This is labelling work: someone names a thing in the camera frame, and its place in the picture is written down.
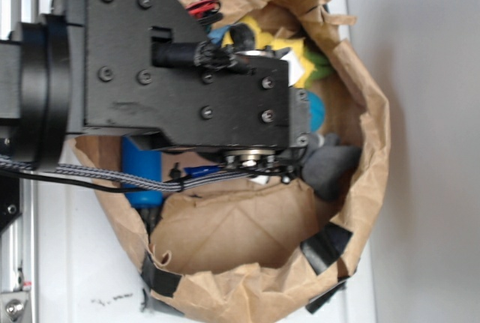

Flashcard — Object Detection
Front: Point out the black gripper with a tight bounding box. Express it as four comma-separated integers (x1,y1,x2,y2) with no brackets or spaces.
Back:
52,0,310,156

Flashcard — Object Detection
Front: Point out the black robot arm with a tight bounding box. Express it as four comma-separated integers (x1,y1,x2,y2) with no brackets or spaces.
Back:
1,0,310,171

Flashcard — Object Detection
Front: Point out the blue plastic bottle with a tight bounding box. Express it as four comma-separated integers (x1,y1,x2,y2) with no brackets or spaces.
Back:
121,137,164,209

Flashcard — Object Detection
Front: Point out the yellow microfiber cloth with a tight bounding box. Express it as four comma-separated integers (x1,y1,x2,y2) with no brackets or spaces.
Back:
237,16,335,88

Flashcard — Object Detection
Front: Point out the teal round toy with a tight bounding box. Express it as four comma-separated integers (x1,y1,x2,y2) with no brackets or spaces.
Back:
307,91,326,132

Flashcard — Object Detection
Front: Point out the grey plush mouse toy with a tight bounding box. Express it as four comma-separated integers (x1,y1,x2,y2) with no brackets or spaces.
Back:
300,133,362,202

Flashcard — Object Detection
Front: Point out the brown paper bag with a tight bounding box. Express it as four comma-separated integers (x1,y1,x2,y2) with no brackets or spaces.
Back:
97,0,391,322

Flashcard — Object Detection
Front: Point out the aluminium frame rail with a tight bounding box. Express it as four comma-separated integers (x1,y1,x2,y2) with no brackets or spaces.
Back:
1,0,39,322

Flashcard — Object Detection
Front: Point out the grey braided cable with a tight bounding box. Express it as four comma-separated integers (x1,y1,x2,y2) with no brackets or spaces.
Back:
0,154,293,193

